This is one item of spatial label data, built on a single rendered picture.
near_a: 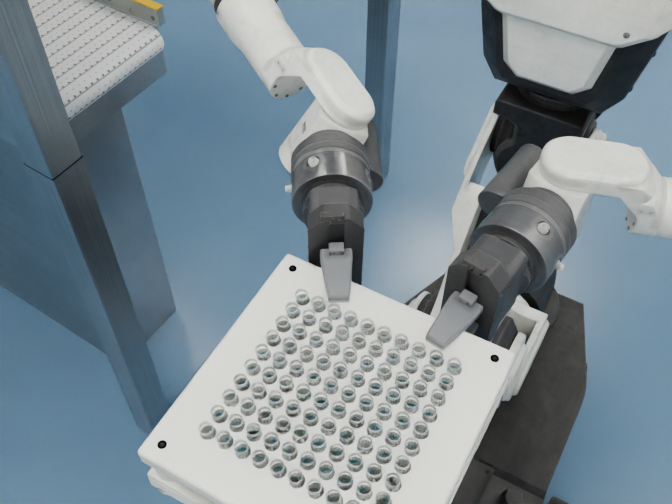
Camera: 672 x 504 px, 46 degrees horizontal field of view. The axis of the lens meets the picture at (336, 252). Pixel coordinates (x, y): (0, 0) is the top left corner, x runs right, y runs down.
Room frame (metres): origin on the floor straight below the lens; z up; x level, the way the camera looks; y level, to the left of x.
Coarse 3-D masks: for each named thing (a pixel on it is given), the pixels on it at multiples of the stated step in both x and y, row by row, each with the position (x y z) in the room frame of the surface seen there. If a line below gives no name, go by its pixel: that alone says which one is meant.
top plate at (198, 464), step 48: (288, 288) 0.45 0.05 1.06; (240, 336) 0.40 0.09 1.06; (288, 336) 0.40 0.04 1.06; (192, 384) 0.35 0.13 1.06; (384, 384) 0.35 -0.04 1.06; (432, 384) 0.35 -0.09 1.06; (480, 384) 0.35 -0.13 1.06; (192, 432) 0.30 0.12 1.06; (240, 432) 0.30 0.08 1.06; (288, 432) 0.30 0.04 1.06; (336, 432) 0.30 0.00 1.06; (384, 432) 0.30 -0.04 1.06; (432, 432) 0.30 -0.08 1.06; (480, 432) 0.31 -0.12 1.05; (192, 480) 0.26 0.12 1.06; (240, 480) 0.26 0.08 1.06; (336, 480) 0.26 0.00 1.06; (384, 480) 0.26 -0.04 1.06; (432, 480) 0.26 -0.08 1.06
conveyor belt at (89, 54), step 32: (32, 0) 1.21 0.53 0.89; (64, 0) 1.21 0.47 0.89; (64, 32) 1.12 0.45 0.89; (96, 32) 1.12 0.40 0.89; (128, 32) 1.12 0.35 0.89; (64, 64) 1.03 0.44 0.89; (96, 64) 1.03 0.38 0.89; (128, 64) 1.05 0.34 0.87; (64, 96) 0.96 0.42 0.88; (96, 96) 0.99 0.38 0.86
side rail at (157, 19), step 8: (104, 0) 1.19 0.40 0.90; (112, 0) 1.18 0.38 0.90; (120, 0) 1.17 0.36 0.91; (128, 0) 1.16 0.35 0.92; (120, 8) 1.17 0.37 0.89; (128, 8) 1.16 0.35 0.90; (136, 8) 1.15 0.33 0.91; (144, 8) 1.14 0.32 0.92; (160, 8) 1.13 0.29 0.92; (136, 16) 1.15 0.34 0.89; (144, 16) 1.14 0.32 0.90; (152, 16) 1.13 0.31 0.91; (160, 16) 1.13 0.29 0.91; (160, 24) 1.13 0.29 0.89
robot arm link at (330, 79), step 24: (288, 48) 0.77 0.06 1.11; (312, 48) 0.75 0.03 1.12; (264, 72) 0.75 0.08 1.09; (288, 72) 0.73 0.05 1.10; (312, 72) 0.71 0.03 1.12; (336, 72) 0.73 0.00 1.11; (288, 96) 0.76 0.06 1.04; (336, 96) 0.68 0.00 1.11; (360, 96) 0.70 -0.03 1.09; (336, 120) 0.67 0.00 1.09; (360, 120) 0.67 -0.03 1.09
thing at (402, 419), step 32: (320, 320) 0.41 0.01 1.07; (288, 352) 0.38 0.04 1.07; (352, 352) 0.38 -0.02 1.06; (256, 384) 0.34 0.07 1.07; (288, 384) 0.35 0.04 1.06; (352, 384) 0.35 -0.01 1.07; (416, 384) 0.35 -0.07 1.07; (288, 416) 0.32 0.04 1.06; (352, 416) 0.32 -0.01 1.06; (384, 416) 0.31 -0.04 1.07; (288, 448) 0.29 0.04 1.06; (320, 448) 0.28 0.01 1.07; (384, 448) 0.29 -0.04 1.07; (352, 480) 0.26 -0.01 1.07
